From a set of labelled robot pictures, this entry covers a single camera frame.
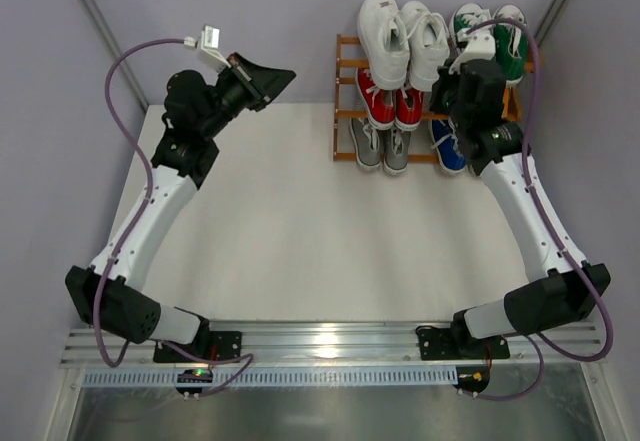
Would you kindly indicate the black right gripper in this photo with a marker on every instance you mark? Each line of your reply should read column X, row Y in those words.
column 445, row 94

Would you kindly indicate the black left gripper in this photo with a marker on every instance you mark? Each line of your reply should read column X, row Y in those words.
column 248, row 83

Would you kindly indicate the blue canvas sneaker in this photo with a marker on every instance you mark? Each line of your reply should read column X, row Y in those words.
column 445, row 144

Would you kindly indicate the grey canvas sneaker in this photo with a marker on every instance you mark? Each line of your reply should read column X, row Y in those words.
column 367, row 144
column 396, row 151

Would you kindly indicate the red canvas sneaker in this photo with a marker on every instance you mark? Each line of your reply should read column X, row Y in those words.
column 409, row 104
column 377, row 103

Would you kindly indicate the white leather sneaker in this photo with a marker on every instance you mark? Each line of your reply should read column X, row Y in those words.
column 428, row 44
column 384, row 39

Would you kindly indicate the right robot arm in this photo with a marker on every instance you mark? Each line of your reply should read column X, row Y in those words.
column 562, row 285

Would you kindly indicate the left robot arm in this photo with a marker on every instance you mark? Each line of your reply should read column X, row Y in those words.
column 109, row 293

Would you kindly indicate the wooden shoe shelf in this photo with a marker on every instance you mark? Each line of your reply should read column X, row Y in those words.
column 348, row 105

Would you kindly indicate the right controller board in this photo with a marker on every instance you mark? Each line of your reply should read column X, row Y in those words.
column 472, row 379

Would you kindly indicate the controller board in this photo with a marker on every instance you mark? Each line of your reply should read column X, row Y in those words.
column 193, row 382
column 472, row 379

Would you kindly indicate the left controller board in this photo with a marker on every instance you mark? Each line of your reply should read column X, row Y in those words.
column 193, row 382

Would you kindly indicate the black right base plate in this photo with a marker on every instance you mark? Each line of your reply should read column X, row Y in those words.
column 453, row 344

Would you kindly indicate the aluminium mounting rail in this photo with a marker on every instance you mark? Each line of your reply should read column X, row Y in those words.
column 335, row 343

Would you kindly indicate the slotted grey cable duct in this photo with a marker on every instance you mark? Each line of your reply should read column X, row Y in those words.
column 295, row 377

